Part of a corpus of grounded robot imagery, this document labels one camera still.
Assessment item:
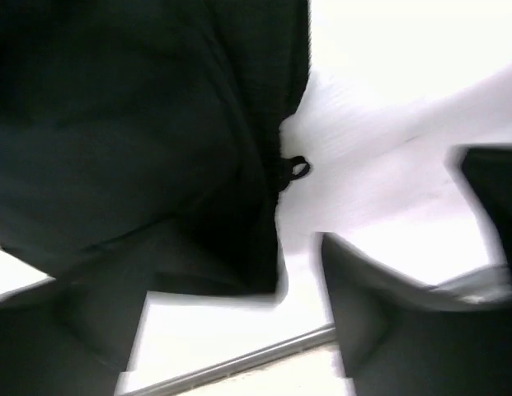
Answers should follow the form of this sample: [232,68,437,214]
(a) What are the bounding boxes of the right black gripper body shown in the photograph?
[460,146,512,268]

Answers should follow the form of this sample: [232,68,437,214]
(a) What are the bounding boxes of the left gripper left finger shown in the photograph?
[0,276,149,395]

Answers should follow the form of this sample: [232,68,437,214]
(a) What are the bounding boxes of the black shorts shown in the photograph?
[0,1,310,295]

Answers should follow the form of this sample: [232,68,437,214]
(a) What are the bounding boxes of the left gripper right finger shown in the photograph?
[321,233,512,396]

